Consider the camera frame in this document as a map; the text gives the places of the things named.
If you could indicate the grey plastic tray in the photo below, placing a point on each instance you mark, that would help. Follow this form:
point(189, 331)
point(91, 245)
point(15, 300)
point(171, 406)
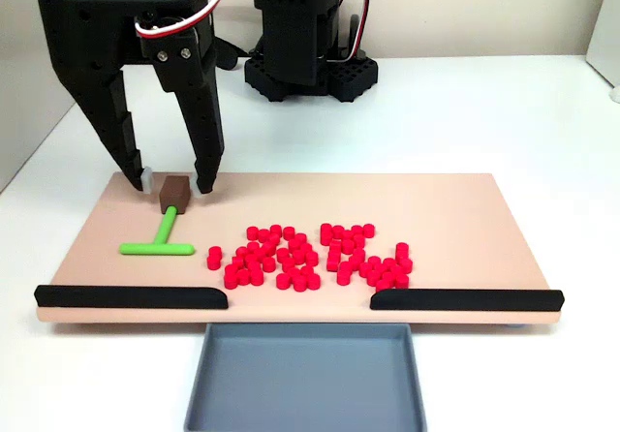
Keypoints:
point(305, 383)

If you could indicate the beige work board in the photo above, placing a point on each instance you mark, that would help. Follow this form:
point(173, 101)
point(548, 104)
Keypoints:
point(339, 199)

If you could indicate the black edge rail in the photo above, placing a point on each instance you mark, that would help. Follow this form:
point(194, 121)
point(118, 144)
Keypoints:
point(465, 300)
point(126, 297)

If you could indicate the red cylindrical peg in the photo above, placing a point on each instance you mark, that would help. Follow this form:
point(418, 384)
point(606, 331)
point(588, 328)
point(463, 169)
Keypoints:
point(288, 230)
point(252, 230)
point(285, 277)
point(356, 228)
point(284, 252)
point(238, 260)
point(232, 269)
point(360, 238)
point(273, 237)
point(215, 251)
point(347, 243)
point(404, 277)
point(337, 244)
point(315, 277)
point(269, 261)
point(306, 247)
point(368, 227)
point(289, 262)
point(244, 274)
point(214, 259)
point(349, 265)
point(300, 237)
point(381, 267)
point(258, 274)
point(359, 251)
point(403, 254)
point(367, 266)
point(251, 257)
point(403, 245)
point(255, 266)
point(301, 279)
point(385, 284)
point(269, 246)
point(263, 233)
point(307, 270)
point(326, 235)
point(294, 243)
point(275, 229)
point(337, 229)
point(391, 261)
point(399, 269)
point(376, 274)
point(299, 254)
point(408, 261)
point(231, 278)
point(376, 259)
point(243, 252)
point(391, 275)
point(347, 233)
point(260, 252)
point(346, 273)
point(326, 227)
point(253, 245)
point(314, 256)
point(334, 261)
point(295, 272)
point(335, 253)
point(356, 258)

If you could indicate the white panel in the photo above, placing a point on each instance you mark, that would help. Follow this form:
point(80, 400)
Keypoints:
point(605, 15)

